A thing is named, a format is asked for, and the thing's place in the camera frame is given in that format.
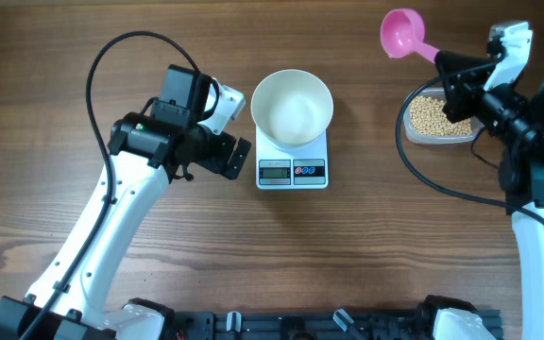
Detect pink plastic scoop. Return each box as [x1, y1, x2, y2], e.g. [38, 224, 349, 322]
[380, 8, 439, 63]

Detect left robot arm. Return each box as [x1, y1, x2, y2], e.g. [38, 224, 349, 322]
[0, 65, 250, 339]

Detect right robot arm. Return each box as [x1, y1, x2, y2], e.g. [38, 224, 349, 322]
[434, 51, 544, 339]

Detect white digital kitchen scale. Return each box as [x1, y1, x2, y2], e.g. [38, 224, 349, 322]
[256, 127, 329, 190]

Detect white bowl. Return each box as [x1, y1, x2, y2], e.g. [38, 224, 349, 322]
[250, 69, 334, 148]

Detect soybeans in container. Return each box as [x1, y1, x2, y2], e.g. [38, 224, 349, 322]
[410, 96, 472, 137]

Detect clear plastic container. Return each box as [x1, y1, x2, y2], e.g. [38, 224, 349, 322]
[403, 88, 483, 145]

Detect left black cable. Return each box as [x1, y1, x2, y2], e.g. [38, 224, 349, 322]
[19, 30, 202, 340]

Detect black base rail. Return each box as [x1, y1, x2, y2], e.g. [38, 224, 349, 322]
[166, 310, 433, 340]

